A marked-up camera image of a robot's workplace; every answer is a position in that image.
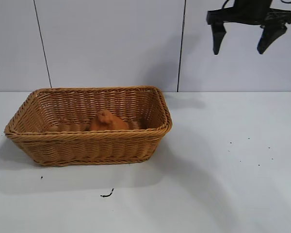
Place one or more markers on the orange fruit with knobbed top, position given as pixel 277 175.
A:
pixel 106 123

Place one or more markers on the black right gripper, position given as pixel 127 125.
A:
pixel 249 12

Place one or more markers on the tan woven wicker basket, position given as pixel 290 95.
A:
pixel 92 148

